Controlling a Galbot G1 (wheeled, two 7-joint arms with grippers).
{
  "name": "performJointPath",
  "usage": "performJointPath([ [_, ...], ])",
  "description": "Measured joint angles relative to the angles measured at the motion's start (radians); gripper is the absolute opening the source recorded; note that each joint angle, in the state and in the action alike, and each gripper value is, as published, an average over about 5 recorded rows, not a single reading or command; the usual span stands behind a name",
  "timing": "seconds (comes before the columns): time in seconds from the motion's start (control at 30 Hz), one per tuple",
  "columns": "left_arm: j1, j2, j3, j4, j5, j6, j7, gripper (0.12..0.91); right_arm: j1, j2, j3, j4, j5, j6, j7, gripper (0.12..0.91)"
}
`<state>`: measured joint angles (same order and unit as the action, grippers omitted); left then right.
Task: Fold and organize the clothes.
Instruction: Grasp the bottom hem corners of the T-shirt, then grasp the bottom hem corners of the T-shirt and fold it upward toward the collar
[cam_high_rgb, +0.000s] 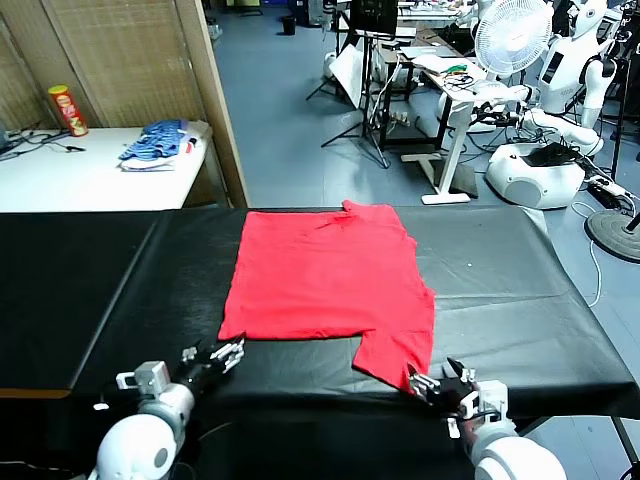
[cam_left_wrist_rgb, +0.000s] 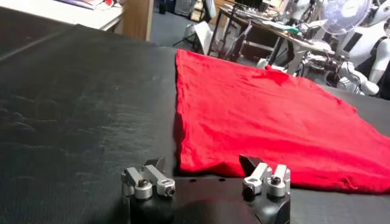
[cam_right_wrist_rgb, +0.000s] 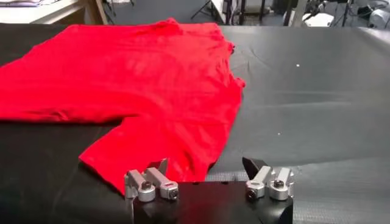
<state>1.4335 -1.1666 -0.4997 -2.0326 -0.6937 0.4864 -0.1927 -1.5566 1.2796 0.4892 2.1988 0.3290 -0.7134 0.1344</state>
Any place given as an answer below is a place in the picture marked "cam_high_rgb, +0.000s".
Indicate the red chips can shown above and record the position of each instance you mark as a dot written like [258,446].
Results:
[67,110]

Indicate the black trash bin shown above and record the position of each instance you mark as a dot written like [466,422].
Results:
[288,25]

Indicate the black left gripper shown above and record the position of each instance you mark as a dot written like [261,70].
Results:
[200,372]

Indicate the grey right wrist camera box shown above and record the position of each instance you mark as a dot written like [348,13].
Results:
[492,397]

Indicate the brown desk with black legs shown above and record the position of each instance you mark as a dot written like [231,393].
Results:
[431,36]

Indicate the black table with orange edge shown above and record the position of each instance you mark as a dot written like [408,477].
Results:
[50,300]

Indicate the black tripod stand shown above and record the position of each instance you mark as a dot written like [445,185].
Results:
[370,100]

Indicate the wooden shelf unit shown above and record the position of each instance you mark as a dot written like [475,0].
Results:
[140,60]

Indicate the black monitor on stand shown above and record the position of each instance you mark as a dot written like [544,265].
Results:
[372,17]

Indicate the white electric fan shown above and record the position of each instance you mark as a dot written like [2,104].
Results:
[515,45]

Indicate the white desk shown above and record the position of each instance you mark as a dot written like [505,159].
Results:
[454,150]

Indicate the black table cover sheet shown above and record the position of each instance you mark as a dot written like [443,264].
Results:
[500,280]

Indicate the silver laptop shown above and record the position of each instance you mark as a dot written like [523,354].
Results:
[425,52]

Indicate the white reflector board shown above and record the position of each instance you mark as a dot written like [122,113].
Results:
[350,70]

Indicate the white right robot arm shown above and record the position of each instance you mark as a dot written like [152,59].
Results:
[515,455]

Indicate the beige power strip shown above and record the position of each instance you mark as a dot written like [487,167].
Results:
[401,119]

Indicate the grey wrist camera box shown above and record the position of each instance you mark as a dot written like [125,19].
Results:
[492,397]
[150,375]

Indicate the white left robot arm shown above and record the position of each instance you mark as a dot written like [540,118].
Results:
[135,450]

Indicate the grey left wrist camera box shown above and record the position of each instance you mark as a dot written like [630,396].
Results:
[150,375]

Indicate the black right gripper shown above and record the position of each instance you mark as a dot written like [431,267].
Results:
[450,395]

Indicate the white humanoid robot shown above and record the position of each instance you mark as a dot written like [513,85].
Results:
[565,65]

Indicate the white power strip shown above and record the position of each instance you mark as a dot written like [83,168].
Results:
[612,187]

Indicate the black round stand base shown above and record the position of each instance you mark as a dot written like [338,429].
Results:
[612,232]

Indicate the blue striped clothes pile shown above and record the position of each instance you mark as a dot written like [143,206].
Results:
[155,142]

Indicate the red t-shirt with bear print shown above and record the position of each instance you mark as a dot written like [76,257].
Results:
[325,280]

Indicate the white table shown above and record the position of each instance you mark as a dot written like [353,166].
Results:
[75,180]

